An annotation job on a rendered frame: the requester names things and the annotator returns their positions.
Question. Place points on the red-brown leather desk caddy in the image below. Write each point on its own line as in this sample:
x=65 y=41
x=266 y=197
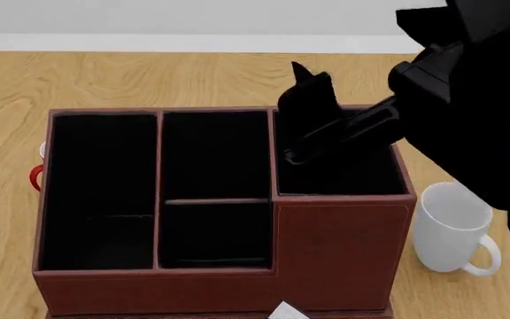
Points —
x=339 y=252

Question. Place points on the white ceramic mug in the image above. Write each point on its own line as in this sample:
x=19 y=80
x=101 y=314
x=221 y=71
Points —
x=445 y=242

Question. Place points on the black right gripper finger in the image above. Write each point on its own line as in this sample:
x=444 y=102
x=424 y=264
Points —
x=310 y=103
x=348 y=131

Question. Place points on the white grey book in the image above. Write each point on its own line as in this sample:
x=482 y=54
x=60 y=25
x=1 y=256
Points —
x=285 y=312

